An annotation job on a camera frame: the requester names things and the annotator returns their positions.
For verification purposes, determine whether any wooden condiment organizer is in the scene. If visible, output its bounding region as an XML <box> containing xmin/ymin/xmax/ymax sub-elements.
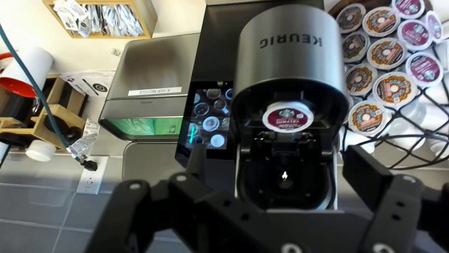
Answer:
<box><xmin>0</xmin><ymin>79</ymin><xmax>87</xmax><ymax>150</ymax></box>

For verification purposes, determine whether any small white lidded cup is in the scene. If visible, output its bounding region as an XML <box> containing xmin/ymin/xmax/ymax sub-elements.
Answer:
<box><xmin>25</xmin><ymin>139</ymin><xmax>56</xmax><ymax>162</ymax></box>

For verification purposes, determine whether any black power cable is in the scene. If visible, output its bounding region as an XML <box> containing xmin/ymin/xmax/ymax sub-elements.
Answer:
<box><xmin>0</xmin><ymin>25</ymin><xmax>100</xmax><ymax>173</ymax></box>

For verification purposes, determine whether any wooden sugar packet box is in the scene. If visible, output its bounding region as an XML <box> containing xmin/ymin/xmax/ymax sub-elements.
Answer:
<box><xmin>42</xmin><ymin>0</ymin><xmax>157</xmax><ymax>39</ymax></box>

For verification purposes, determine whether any white coffee pod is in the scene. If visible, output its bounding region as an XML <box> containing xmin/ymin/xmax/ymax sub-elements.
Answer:
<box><xmin>263</xmin><ymin>101</ymin><xmax>314</xmax><ymax>133</ymax></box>

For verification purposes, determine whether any black wire pod basket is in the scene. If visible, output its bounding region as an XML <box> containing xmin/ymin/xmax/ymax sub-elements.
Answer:
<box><xmin>330</xmin><ymin>0</ymin><xmax>449</xmax><ymax>170</ymax></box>

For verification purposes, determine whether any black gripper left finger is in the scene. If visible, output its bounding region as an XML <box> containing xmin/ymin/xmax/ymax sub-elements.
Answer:
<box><xmin>83</xmin><ymin>153</ymin><xmax>264</xmax><ymax>253</ymax></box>

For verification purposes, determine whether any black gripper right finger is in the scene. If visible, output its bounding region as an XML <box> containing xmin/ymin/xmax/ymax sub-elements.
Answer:
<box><xmin>343</xmin><ymin>146</ymin><xmax>449</xmax><ymax>253</ymax></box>

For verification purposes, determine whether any black Keurig coffee maker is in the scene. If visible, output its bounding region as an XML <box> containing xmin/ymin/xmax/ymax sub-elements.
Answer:
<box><xmin>176</xmin><ymin>0</ymin><xmax>350</xmax><ymax>211</ymax></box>

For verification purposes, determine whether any white wall outlet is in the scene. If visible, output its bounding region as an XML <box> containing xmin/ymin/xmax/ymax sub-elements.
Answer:
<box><xmin>76</xmin><ymin>156</ymin><xmax>108</xmax><ymax>194</ymax></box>

